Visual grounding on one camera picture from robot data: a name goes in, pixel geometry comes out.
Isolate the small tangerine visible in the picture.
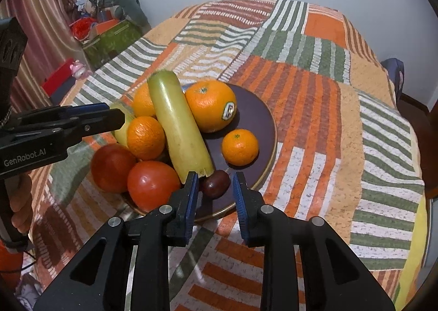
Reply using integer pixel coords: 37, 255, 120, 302
222, 129, 260, 166
127, 116, 166, 161

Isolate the red box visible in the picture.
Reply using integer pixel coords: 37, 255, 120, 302
41, 59, 77, 97

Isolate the pink toy figure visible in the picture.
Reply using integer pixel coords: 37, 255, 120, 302
70, 61, 90, 79

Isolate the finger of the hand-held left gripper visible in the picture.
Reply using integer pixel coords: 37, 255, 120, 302
21, 102, 111, 120
10, 108, 126, 142

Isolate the small dark red fruit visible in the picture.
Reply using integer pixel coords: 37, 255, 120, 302
200, 170, 230, 199

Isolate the red plastic bag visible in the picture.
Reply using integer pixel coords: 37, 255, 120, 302
69, 18, 93, 39

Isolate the floral checkered quilt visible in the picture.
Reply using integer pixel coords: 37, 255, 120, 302
15, 273, 44, 303

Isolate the yellow cloth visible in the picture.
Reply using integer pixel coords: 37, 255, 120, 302
393, 191, 428, 301

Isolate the striped red curtain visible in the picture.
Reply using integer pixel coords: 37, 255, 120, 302
0, 0, 77, 113

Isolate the large orange with sticker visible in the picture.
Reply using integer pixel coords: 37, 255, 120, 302
185, 80, 237, 133

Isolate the person's left hand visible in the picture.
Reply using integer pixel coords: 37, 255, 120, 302
8, 174, 33, 234

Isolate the striped patchwork blanket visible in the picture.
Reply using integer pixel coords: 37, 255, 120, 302
21, 0, 428, 311

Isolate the green storage box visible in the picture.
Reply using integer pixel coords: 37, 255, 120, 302
82, 20, 144, 70

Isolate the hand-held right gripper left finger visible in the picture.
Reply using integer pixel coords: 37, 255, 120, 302
32, 171, 200, 311

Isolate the purple plate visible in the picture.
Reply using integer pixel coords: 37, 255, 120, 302
118, 83, 277, 223

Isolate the orange box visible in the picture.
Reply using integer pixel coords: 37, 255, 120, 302
91, 18, 120, 36

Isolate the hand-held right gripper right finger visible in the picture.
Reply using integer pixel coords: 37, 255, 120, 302
233, 171, 396, 311

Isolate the grey purple backpack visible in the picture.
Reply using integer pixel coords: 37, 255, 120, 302
381, 58, 405, 106

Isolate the red tomato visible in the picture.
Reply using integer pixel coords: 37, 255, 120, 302
91, 143, 137, 193
127, 160, 181, 213

